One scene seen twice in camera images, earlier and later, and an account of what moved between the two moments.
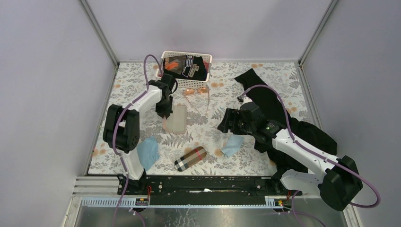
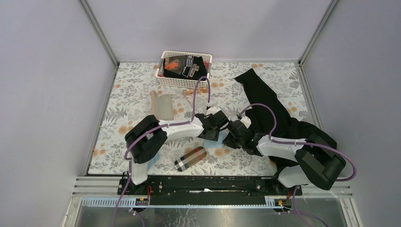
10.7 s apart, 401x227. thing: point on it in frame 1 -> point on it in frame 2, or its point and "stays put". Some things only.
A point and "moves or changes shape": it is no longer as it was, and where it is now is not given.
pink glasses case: [176, 123] moves or changes shape
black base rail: [201, 187] stays put
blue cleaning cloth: [233, 145] moves or changes shape
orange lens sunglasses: [201, 90] stays put
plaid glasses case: [187, 160] stays put
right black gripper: [231, 115] -> [227, 141]
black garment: [272, 107] stays put
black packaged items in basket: [190, 67] stays put
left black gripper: [166, 111] -> [213, 136]
